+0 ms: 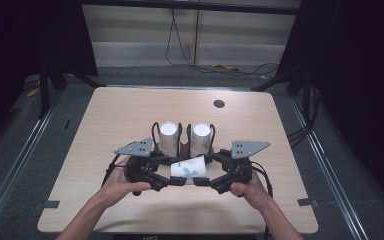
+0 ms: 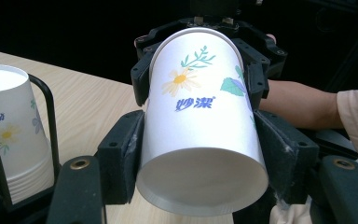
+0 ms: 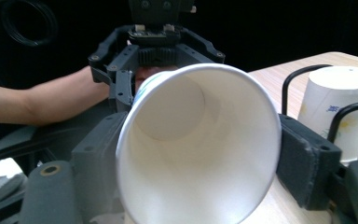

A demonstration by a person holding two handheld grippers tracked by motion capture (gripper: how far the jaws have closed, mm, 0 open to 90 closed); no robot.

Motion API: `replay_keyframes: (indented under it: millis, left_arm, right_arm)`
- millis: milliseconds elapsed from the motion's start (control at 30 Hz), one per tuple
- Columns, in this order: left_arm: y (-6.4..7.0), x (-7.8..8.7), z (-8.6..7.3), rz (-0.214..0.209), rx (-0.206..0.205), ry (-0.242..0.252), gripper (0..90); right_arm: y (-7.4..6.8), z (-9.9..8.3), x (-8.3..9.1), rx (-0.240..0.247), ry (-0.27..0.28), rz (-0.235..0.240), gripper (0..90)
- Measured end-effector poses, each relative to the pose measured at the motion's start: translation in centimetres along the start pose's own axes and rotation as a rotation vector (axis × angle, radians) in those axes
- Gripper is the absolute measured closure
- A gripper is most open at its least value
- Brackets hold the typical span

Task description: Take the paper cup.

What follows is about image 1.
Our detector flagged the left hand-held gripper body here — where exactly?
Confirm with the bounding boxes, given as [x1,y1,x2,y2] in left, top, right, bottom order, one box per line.
[114,138,171,193]

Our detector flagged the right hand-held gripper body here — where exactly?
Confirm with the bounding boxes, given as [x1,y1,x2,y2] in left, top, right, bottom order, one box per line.
[210,141,271,195]

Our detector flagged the leaf print paper cup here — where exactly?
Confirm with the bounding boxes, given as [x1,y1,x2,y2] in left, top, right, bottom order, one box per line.
[170,155,208,180]

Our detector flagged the person's right hand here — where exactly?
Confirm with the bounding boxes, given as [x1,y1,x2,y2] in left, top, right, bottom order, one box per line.
[229,171,275,212]

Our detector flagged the person's left hand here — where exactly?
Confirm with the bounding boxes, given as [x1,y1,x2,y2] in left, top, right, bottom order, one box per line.
[99,156,153,210]

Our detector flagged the black metal stand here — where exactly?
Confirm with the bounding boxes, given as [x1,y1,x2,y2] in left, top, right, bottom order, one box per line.
[38,64,106,119]
[250,66,314,116]

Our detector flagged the thin vertical pole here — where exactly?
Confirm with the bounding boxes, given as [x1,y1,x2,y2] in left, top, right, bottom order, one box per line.
[193,9,202,66]

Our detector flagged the black overhead bar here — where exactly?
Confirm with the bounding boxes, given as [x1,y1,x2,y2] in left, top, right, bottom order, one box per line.
[81,0,303,16]

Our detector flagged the black curtain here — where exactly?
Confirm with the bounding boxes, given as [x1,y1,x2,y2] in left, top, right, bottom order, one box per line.
[0,0,98,158]
[276,0,384,214]

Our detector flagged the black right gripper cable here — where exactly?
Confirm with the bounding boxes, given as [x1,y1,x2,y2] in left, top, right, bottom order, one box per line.
[250,161,275,240]

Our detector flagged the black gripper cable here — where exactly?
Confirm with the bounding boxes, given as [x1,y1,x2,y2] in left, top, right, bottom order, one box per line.
[250,161,275,240]
[101,153,121,187]

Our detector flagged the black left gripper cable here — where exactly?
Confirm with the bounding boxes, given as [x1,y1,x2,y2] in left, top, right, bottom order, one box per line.
[101,153,121,187]

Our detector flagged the bundle of black cables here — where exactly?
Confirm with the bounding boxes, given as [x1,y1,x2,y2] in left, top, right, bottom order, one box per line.
[286,84,322,149]

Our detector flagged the aluminium floor rail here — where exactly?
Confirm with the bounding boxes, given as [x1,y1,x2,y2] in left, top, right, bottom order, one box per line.
[289,96,369,240]
[0,89,64,231]

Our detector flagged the long black floor cable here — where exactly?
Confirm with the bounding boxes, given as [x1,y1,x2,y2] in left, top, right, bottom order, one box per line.
[165,9,281,77]

